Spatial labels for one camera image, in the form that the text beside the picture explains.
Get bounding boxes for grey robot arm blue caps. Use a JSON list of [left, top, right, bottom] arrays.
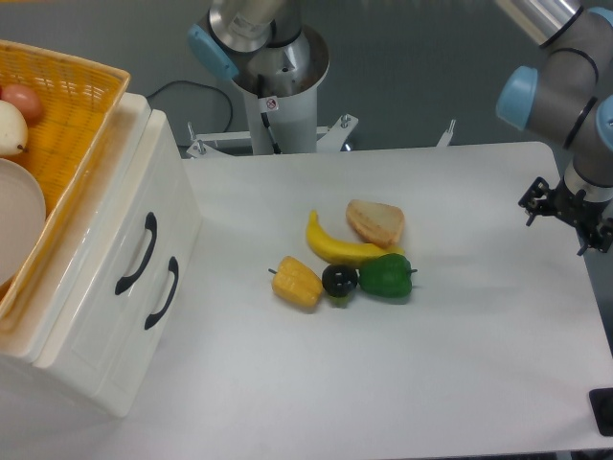
[[496, 1, 612, 253]]

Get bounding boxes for white drawer cabinet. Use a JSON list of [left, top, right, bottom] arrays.
[[1, 94, 201, 417]]

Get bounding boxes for black device at table edge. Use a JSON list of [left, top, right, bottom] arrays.
[[588, 388, 613, 437]]

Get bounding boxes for red apple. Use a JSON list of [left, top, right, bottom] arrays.
[[1, 84, 44, 124]]

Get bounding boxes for black cable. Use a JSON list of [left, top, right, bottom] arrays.
[[146, 80, 235, 135]]

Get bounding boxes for green toy bell pepper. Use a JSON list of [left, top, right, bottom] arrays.
[[358, 254, 417, 299]]

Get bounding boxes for white drawer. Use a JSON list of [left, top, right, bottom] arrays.
[[35, 108, 202, 419], [0, 92, 170, 370]]

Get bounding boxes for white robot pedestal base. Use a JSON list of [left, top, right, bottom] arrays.
[[188, 1, 358, 155]]

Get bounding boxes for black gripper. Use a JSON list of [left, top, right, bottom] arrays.
[[518, 176, 612, 256]]

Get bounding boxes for white pear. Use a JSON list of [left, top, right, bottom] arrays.
[[0, 101, 29, 156]]

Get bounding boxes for black bottom drawer handle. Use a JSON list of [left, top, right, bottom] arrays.
[[144, 256, 180, 331]]

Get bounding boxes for black drawer handle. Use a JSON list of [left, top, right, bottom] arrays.
[[144, 256, 180, 331], [114, 211, 158, 295]]

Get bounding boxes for yellow toy bell pepper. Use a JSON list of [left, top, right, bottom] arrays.
[[269, 256, 323, 312]]

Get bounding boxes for yellow woven basket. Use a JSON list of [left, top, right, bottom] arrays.
[[1, 40, 130, 331]]

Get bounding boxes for black top drawer handle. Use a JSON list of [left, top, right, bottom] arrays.
[[114, 211, 158, 295]]

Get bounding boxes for toast bread slice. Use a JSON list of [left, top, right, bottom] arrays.
[[346, 199, 405, 248]]

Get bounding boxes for yellow toy banana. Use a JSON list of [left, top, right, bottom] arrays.
[[306, 210, 405, 268]]

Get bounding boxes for white plate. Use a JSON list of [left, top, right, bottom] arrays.
[[1, 159, 46, 286]]

